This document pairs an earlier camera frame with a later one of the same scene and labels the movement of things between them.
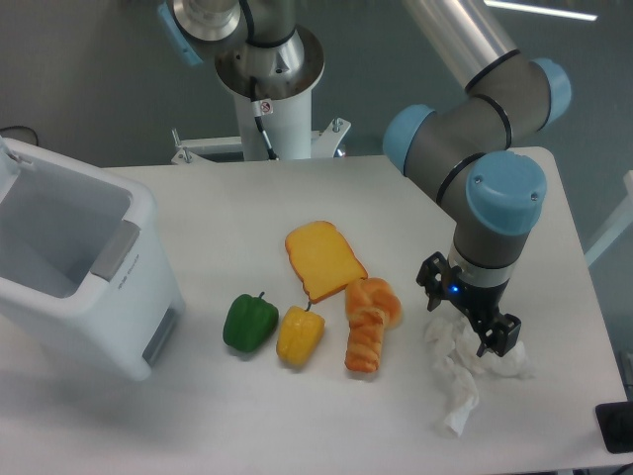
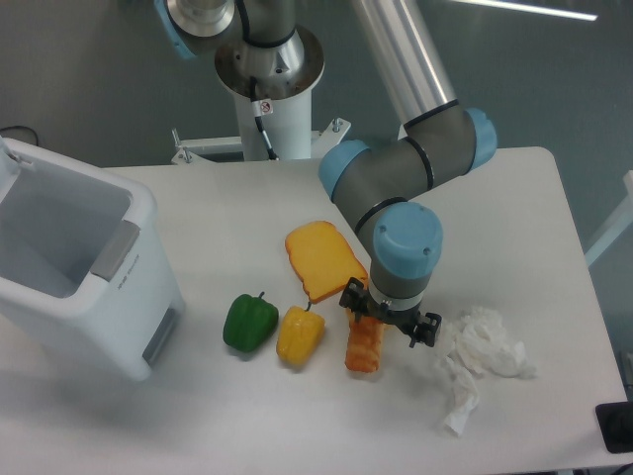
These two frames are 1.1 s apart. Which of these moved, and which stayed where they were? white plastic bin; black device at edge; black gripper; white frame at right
Moved: black gripper
Stayed: white frame at right; black device at edge; white plastic bin
